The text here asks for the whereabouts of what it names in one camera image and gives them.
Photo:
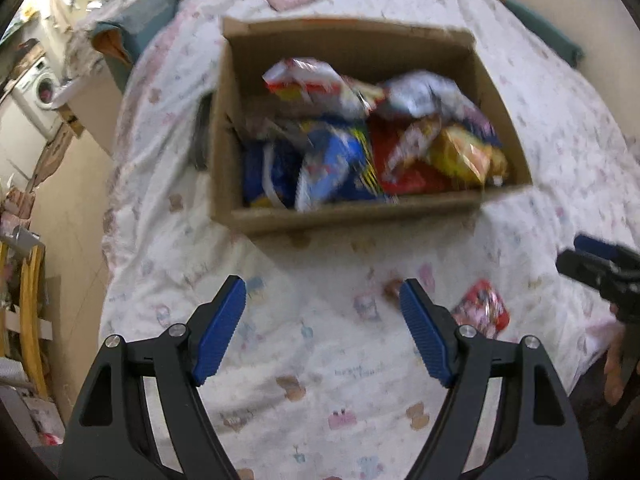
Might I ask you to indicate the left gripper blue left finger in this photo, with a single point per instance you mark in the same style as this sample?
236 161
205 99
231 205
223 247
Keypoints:
110 434

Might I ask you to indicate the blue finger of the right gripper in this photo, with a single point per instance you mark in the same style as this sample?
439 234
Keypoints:
615 279
616 253

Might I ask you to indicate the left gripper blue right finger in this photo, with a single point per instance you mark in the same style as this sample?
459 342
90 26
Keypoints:
536 434

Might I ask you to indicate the small red snack packet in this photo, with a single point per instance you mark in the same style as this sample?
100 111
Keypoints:
482 308

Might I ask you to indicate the yellow chip bag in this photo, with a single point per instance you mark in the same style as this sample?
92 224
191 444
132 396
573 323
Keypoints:
466 160

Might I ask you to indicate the silver white snack bag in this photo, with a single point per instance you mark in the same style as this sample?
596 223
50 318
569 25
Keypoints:
420 93

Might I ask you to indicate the red snack bag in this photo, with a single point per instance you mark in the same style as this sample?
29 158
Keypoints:
419 179

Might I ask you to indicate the blue snack bag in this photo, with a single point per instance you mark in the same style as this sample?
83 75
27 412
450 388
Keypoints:
337 165

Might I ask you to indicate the small blue chip bag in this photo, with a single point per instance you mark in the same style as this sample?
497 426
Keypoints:
270 171

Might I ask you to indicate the white Doritos style bag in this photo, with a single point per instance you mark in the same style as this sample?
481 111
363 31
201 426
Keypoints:
317 83

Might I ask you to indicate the pink crab stick pouch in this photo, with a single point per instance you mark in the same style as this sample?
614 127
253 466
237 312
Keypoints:
412 145

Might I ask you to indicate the person's right hand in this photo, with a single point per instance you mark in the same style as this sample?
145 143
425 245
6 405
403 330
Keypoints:
613 381

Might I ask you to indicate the white patterned duvet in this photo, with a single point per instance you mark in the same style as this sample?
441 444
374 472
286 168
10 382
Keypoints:
322 378

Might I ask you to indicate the teal bed bolster right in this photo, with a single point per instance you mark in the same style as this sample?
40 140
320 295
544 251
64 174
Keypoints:
567 49

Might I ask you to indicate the teal bed bolster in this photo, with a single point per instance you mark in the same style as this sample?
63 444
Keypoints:
122 39
567 49

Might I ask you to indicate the dark striped garment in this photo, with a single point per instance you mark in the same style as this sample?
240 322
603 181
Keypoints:
199 150

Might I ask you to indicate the brown cardboard box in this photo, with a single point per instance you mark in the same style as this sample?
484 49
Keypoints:
366 53

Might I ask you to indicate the white kitchen cabinet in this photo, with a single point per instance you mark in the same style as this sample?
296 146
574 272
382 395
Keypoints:
21 145

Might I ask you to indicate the white washing machine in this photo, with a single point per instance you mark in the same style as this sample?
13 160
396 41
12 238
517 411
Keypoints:
34 92

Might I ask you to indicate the teal bed bolster left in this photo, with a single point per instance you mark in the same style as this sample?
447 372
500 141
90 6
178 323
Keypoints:
122 39

